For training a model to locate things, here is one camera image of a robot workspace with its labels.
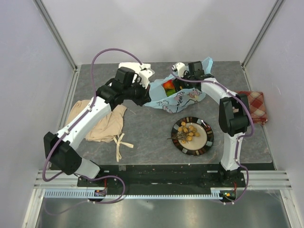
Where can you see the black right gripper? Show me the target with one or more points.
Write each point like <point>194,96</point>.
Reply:
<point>178,83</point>

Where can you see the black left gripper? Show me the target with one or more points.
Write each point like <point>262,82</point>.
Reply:
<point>145,97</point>

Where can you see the light blue plastic bag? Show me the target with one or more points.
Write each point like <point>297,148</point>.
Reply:
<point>183,98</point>

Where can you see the yellow fake berry bunch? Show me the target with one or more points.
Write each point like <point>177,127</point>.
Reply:
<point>185,133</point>

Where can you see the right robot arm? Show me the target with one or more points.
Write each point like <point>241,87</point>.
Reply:
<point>234,116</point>

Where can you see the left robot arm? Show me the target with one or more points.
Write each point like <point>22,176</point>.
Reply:
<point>131,82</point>

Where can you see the white folded cloth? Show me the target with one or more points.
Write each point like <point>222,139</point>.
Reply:
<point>135,66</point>

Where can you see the beige crumpled cloth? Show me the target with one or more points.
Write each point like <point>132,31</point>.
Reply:
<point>110,128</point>

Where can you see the dark rimmed beige plate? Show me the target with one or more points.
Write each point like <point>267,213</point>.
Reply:
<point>199,145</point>

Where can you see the red plaid cloth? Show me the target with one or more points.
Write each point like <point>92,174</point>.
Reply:
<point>257,106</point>

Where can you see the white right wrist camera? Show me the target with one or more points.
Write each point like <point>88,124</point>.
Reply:
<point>179,70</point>

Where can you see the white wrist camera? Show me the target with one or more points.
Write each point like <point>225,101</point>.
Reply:
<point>144,76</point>
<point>179,70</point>

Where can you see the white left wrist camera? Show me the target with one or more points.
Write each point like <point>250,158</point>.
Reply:
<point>144,76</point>

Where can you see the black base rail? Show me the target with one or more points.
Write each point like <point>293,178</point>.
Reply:
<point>199,176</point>

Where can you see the aluminium frame rail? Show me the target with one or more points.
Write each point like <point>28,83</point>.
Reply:
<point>257,180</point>

